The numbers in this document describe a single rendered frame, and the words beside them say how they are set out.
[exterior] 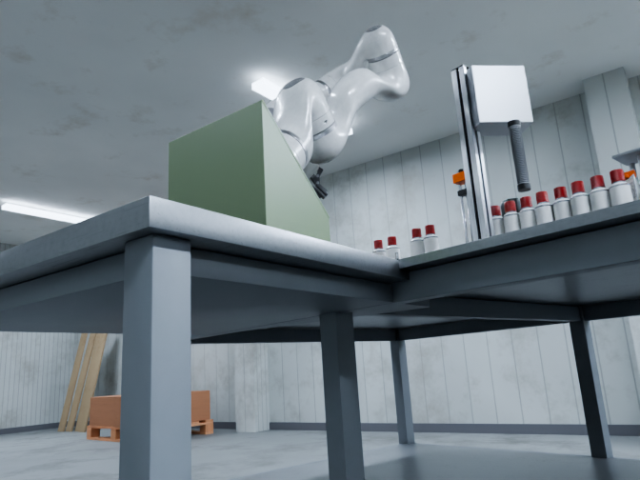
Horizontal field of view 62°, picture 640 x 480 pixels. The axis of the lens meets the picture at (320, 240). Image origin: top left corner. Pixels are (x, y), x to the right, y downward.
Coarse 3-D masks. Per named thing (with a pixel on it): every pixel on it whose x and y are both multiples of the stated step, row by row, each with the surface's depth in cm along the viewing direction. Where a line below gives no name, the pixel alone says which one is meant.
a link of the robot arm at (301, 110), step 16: (304, 80) 138; (288, 96) 137; (304, 96) 135; (320, 96) 139; (288, 112) 135; (304, 112) 134; (320, 112) 139; (288, 128) 130; (304, 128) 132; (320, 128) 140; (304, 144) 130
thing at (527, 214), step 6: (522, 198) 161; (528, 198) 161; (522, 204) 161; (528, 204) 160; (522, 210) 160; (528, 210) 159; (522, 216) 160; (528, 216) 159; (534, 216) 159; (522, 222) 160; (528, 222) 158; (534, 222) 158; (522, 228) 160
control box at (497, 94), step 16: (480, 80) 160; (496, 80) 160; (512, 80) 161; (480, 96) 158; (496, 96) 159; (512, 96) 159; (528, 96) 160; (480, 112) 157; (496, 112) 158; (512, 112) 158; (528, 112) 159; (480, 128) 160; (496, 128) 160
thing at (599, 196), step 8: (592, 176) 147; (600, 176) 146; (592, 184) 147; (600, 184) 145; (592, 192) 145; (600, 192) 144; (608, 192) 144; (592, 200) 145; (600, 200) 144; (608, 200) 143; (592, 208) 145; (600, 208) 143
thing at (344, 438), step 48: (576, 240) 89; (624, 240) 83; (432, 288) 110; (480, 288) 102; (192, 336) 182; (240, 336) 227; (288, 336) 243; (336, 336) 128; (384, 336) 285; (432, 336) 275; (576, 336) 220; (336, 384) 126; (336, 432) 124
